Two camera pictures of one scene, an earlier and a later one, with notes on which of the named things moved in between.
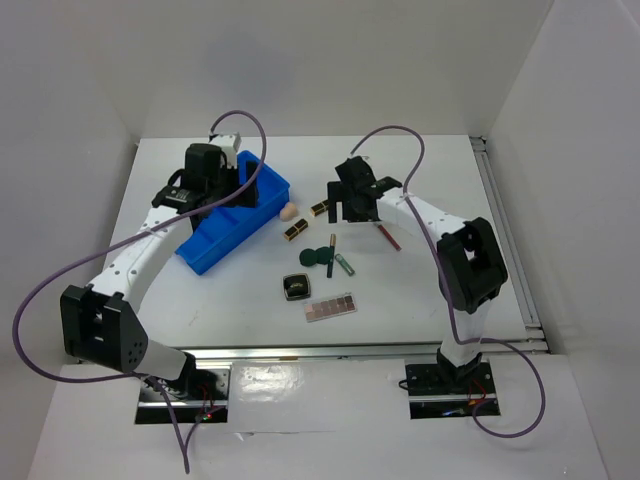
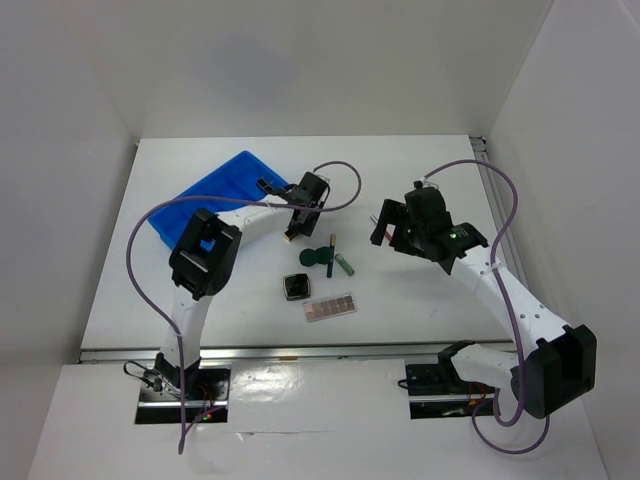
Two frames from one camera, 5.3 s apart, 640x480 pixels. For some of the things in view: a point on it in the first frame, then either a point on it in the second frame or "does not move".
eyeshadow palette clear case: [330, 308] does not move
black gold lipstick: [293, 231] does not move
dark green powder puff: [308, 257] does not move
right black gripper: [337, 193] -> [390, 214]
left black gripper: [247, 198] -> [307, 227]
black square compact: [296, 286] does not move
